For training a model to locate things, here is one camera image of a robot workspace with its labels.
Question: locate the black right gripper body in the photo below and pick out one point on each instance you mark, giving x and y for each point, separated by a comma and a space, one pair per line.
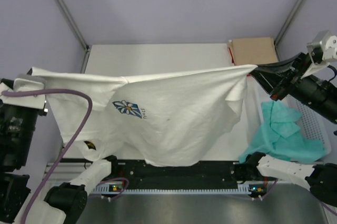
316, 94

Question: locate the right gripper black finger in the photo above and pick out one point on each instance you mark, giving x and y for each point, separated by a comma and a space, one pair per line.
273, 83
275, 67

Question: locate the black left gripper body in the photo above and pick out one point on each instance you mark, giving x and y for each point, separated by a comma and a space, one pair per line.
19, 124

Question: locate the white printed t shirt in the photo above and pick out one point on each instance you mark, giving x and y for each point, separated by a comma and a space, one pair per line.
173, 119

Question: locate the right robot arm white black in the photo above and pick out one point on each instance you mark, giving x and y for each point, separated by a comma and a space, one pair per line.
319, 179

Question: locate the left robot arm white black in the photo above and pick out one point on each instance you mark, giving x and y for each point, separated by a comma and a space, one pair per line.
64, 203

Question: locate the folded tan t shirt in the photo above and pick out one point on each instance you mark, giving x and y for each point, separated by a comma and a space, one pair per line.
256, 51

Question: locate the white plastic basket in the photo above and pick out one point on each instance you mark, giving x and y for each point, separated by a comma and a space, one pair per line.
311, 126

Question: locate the folded red t shirt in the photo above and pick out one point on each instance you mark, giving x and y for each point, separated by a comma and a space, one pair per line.
231, 55

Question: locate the teal t shirt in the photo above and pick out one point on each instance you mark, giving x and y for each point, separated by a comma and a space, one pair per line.
279, 136

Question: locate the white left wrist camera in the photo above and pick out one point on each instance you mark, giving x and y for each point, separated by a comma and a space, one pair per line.
25, 83

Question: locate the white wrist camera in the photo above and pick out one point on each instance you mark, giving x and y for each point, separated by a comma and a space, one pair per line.
322, 52
25, 83

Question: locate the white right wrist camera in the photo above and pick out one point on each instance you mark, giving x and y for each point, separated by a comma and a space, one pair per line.
322, 52

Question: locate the right aluminium frame post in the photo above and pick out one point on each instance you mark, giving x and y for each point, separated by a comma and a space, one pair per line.
288, 22

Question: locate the aluminium frame post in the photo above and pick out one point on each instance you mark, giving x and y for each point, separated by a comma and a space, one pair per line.
72, 24
288, 22

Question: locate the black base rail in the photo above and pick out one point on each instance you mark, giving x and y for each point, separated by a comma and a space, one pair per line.
203, 175

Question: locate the left aluminium frame post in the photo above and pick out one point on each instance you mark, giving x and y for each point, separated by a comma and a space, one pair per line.
72, 24

